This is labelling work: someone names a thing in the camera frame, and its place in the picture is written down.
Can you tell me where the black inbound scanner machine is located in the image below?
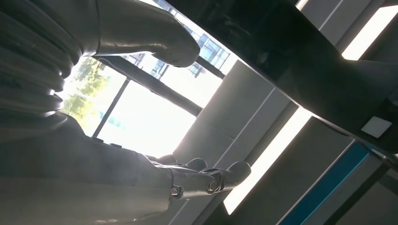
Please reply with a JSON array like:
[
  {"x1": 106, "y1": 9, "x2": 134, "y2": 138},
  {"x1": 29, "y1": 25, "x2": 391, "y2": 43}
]
[{"x1": 165, "y1": 0, "x2": 398, "y2": 174}]

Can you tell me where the small white machine label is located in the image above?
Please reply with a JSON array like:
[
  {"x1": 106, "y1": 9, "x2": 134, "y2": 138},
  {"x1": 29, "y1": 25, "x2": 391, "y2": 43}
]
[{"x1": 361, "y1": 116, "x2": 392, "y2": 139}]

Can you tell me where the long ceiling light strip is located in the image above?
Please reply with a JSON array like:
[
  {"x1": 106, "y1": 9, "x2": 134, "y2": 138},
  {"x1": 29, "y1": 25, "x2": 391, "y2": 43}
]
[
  {"x1": 341, "y1": 4, "x2": 398, "y2": 61},
  {"x1": 223, "y1": 107, "x2": 313, "y2": 216}
]

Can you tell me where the blue panel strip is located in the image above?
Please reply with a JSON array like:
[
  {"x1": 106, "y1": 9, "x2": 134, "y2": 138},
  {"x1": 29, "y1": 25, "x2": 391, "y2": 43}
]
[{"x1": 278, "y1": 142, "x2": 372, "y2": 225}]

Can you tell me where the dark window frame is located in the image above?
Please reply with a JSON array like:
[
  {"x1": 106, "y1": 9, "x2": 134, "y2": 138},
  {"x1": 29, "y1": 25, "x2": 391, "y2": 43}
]
[{"x1": 92, "y1": 0, "x2": 231, "y2": 139}]

